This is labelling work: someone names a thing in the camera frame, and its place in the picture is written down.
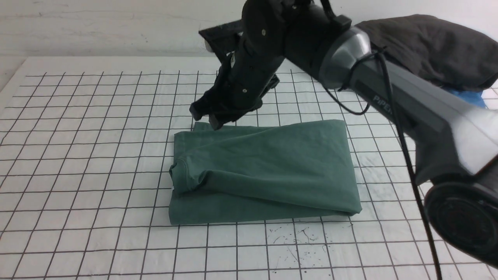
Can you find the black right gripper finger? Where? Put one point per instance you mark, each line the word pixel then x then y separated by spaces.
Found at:
pixel 220 117
pixel 203 107

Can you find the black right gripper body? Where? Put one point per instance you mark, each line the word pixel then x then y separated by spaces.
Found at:
pixel 241 83

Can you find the green long-sleeved shirt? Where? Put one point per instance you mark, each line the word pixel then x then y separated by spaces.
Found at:
pixel 249 173

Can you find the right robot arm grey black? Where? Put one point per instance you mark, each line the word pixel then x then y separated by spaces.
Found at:
pixel 450 146

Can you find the white grid-patterned table cloth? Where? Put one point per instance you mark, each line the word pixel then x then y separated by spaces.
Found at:
pixel 86 143

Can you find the dark grey crumpled garment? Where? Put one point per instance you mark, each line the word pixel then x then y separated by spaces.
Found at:
pixel 439 51

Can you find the blue crumpled garment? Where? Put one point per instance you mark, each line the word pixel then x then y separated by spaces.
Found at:
pixel 472 97

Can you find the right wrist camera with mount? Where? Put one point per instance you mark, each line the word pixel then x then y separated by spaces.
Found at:
pixel 223 39

